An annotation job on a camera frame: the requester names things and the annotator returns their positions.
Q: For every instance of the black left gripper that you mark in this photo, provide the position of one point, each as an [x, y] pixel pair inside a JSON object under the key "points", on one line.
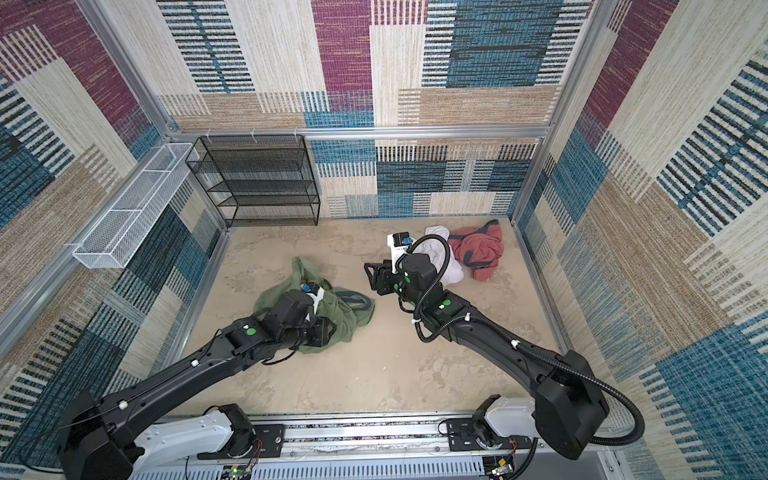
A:
{"points": [[323, 334]]}

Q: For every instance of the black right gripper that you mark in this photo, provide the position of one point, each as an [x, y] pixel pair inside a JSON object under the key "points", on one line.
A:
{"points": [[380, 282]]}

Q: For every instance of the green cloth with grey trim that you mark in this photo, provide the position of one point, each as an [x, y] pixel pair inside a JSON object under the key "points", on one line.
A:
{"points": [[347, 309]]}

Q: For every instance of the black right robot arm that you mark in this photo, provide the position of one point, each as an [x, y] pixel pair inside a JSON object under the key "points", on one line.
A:
{"points": [[569, 407]]}

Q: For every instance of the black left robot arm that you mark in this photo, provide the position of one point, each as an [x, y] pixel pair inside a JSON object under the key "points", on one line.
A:
{"points": [[119, 435]]}

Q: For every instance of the red cloth with grey trim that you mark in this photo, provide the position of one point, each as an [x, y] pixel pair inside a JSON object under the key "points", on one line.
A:
{"points": [[478, 249]]}

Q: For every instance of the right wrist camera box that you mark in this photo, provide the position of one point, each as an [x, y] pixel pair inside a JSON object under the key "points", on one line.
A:
{"points": [[398, 244]]}

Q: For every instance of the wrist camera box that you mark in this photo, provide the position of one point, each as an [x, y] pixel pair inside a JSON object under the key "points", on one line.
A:
{"points": [[315, 292], [398, 244]]}

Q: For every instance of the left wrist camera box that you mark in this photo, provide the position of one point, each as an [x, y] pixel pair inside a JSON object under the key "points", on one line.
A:
{"points": [[315, 292]]}

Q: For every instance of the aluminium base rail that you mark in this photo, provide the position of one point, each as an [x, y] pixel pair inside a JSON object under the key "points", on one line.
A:
{"points": [[314, 436]]}

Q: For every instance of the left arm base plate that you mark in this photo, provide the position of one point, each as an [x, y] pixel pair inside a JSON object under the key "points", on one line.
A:
{"points": [[261, 441]]}

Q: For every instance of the black wire shelf rack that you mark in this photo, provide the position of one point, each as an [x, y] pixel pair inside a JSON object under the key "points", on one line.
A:
{"points": [[257, 180]]}

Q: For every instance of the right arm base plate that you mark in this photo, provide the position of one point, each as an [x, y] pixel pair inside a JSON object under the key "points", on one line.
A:
{"points": [[466, 434]]}

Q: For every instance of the white slotted cable duct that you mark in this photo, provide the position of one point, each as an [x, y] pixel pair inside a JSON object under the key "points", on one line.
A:
{"points": [[402, 468]]}

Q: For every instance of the white wire mesh basket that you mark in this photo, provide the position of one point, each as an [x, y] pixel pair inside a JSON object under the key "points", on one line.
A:
{"points": [[113, 241]]}

